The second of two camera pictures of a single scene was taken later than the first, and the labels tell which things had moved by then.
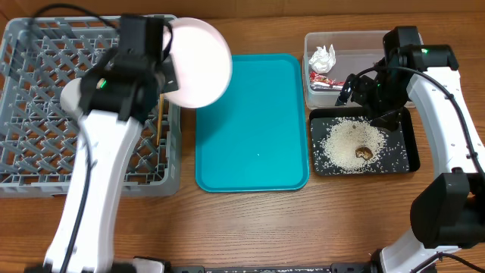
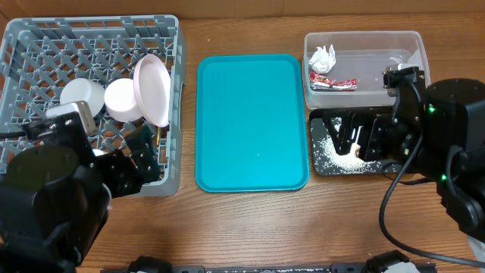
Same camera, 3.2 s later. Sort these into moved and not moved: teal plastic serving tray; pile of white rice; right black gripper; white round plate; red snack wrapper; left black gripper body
Moved: right black gripper; white round plate; left black gripper body
Not moved: teal plastic serving tray; red snack wrapper; pile of white rice
